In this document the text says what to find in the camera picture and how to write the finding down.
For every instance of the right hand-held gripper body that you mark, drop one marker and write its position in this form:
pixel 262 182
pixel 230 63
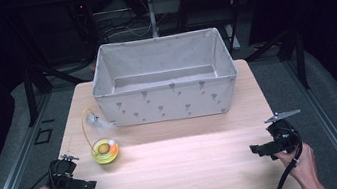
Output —
pixel 284 136

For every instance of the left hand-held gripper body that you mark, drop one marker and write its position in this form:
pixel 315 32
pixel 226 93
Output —
pixel 63 169

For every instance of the person's right hand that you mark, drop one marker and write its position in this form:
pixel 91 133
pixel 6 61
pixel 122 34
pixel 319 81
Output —
pixel 301 164

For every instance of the yellow-green feather tumbler cat toy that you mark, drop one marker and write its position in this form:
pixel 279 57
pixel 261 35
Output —
pixel 105 151

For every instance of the grey patterned fabric storage box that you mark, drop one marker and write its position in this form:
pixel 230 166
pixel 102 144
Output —
pixel 164 78

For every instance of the black metal frame stand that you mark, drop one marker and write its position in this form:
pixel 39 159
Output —
pixel 291 49
pixel 33 84

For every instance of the white metal post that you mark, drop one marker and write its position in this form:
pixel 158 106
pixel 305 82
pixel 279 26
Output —
pixel 152 16

